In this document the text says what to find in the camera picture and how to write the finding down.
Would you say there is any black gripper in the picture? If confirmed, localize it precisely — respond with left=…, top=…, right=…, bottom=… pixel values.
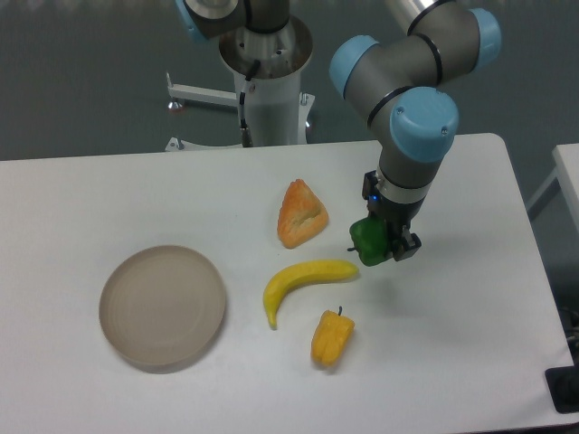
left=362, top=170, right=424, bottom=261

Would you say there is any green bell pepper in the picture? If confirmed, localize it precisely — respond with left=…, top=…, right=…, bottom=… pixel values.
left=349, top=216, right=390, bottom=267

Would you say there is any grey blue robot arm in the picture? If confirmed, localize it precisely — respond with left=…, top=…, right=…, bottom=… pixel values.
left=176, top=1, right=502, bottom=267

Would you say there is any yellow bell pepper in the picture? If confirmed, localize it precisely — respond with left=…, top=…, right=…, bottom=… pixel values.
left=310, top=307, right=356, bottom=367

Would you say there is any orange triangular bread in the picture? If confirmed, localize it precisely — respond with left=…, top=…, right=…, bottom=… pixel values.
left=277, top=179, right=329, bottom=249

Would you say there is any yellow banana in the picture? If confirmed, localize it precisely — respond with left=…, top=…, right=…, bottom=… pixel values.
left=262, top=259, right=359, bottom=330

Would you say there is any white side table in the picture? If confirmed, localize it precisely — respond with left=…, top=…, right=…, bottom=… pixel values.
left=525, top=143, right=578, bottom=227

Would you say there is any black clamp at table edge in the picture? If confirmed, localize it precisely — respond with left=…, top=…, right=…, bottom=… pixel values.
left=545, top=365, right=579, bottom=414

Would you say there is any beige round plate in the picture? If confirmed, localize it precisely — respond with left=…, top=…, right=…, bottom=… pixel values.
left=99, top=245, right=227, bottom=373

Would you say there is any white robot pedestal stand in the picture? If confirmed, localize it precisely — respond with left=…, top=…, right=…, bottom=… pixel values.
left=166, top=15, right=315, bottom=147

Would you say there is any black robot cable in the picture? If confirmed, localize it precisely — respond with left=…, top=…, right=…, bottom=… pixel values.
left=238, top=59, right=261, bottom=148

